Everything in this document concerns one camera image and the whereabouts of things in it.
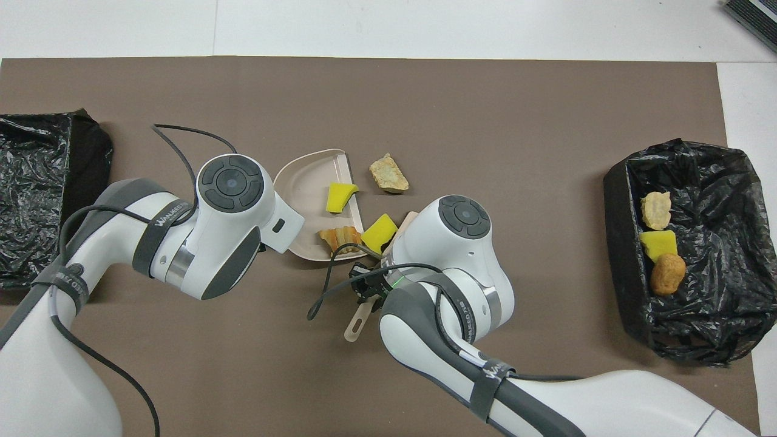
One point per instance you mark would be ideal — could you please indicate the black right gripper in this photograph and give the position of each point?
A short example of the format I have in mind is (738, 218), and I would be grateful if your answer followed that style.
(388, 284)

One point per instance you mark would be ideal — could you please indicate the beige hand brush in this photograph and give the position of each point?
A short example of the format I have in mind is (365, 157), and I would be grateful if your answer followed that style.
(358, 321)

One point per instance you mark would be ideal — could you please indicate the yellow sponge piece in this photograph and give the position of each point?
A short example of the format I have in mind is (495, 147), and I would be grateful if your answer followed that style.
(379, 234)
(660, 244)
(339, 198)

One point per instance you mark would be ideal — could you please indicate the beige foam chunk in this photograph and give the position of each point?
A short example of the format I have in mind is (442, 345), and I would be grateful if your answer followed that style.
(656, 210)
(340, 238)
(388, 175)

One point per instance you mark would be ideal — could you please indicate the beige plastic dustpan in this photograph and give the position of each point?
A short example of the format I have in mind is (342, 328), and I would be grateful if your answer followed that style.
(303, 188)

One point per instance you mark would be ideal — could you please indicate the brown potato-shaped nugget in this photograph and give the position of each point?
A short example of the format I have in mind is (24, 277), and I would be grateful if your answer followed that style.
(668, 274)

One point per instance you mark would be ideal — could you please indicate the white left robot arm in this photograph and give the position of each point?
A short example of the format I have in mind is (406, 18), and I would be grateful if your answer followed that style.
(230, 182)

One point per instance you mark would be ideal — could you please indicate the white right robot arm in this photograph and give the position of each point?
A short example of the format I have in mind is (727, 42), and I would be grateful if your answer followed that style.
(464, 218)

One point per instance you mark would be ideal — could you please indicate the bin wrapped in black bag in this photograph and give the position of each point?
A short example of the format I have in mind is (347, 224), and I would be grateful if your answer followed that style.
(36, 200)

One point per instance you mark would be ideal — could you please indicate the open bin with black bag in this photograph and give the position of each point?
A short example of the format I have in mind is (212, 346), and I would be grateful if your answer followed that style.
(716, 243)

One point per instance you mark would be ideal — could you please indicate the brown table mat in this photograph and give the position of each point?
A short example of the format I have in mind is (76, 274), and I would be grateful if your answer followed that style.
(485, 103)

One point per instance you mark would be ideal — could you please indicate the dark grey ribbed device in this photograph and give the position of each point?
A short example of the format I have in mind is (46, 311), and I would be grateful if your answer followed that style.
(753, 21)

